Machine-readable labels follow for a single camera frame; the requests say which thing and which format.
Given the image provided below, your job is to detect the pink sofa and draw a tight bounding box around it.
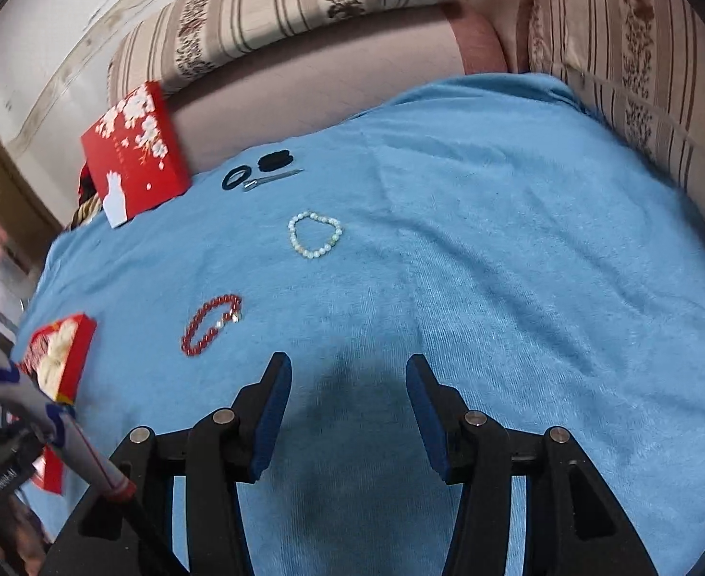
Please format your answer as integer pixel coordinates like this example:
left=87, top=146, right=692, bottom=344
left=163, top=0, right=560, bottom=174

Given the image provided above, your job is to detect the red jewelry box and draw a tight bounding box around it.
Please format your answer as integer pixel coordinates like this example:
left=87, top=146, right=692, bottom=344
left=18, top=312, right=99, bottom=494

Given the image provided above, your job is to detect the red bead bracelet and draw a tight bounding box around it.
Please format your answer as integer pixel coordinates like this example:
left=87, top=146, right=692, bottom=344
left=181, top=293, right=244, bottom=359

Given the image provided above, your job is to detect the red flower print box lid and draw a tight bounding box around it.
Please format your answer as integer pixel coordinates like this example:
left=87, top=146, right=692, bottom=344
left=80, top=81, right=193, bottom=229

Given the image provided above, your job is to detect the striped floral back cushion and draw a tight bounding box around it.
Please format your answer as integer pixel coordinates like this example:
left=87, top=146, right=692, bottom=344
left=526, top=0, right=705, bottom=260

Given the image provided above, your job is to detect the thick black hair tie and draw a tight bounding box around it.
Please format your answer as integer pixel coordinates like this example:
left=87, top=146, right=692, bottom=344
left=257, top=149, right=294, bottom=172

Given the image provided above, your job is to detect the pale green bead bracelet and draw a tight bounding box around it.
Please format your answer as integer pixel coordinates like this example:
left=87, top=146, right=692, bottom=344
left=287, top=210, right=343, bottom=259

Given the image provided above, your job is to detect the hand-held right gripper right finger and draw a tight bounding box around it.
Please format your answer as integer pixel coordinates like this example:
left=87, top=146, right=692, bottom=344
left=405, top=354, right=659, bottom=576

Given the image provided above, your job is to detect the brown wooden cabinet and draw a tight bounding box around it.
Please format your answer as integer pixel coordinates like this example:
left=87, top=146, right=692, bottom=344
left=0, top=87, right=65, bottom=238

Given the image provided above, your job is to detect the silver metal hair clip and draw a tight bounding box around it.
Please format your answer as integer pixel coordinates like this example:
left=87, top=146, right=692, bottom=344
left=242, top=169, right=305, bottom=193

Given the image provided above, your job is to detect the light blue blanket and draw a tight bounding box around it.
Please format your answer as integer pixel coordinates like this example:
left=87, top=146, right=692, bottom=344
left=13, top=72, right=705, bottom=576

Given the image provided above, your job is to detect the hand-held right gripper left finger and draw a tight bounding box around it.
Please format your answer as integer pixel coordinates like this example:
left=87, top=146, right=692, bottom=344
left=43, top=353, right=294, bottom=576

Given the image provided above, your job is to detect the long striped floral cushion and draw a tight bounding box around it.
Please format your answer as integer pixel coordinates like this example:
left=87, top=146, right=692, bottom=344
left=108, top=0, right=471, bottom=98

